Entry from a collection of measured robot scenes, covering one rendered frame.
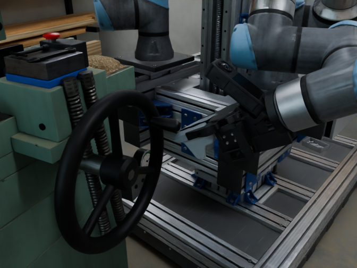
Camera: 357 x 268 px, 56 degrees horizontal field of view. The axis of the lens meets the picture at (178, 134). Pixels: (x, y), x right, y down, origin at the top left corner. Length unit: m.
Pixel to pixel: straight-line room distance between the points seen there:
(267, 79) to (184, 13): 3.18
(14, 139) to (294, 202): 1.22
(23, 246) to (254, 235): 0.88
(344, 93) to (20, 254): 0.64
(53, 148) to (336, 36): 0.48
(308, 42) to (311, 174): 1.28
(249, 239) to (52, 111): 0.98
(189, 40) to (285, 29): 3.56
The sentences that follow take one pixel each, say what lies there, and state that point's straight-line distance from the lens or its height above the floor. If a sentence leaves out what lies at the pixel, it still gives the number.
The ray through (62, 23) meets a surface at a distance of 3.68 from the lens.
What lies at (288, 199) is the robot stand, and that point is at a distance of 1.60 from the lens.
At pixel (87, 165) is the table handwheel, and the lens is 0.62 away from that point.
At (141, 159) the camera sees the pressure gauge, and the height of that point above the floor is 0.68.
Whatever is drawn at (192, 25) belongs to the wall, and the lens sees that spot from 4.08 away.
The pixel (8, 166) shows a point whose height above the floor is 0.82.
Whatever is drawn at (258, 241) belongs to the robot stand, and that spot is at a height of 0.21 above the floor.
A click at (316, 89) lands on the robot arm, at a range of 0.50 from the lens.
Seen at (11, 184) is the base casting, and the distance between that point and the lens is 0.68.
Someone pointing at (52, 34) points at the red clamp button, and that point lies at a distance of 0.66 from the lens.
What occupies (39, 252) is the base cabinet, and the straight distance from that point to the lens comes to 0.80.
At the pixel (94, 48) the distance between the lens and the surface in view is 1.02.
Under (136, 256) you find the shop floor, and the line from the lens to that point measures 1.57.
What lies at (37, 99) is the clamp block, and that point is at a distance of 0.59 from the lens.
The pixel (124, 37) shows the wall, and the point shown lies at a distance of 4.58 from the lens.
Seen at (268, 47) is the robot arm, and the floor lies 1.02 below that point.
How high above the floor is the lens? 1.13
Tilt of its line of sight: 27 degrees down
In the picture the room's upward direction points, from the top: straight up
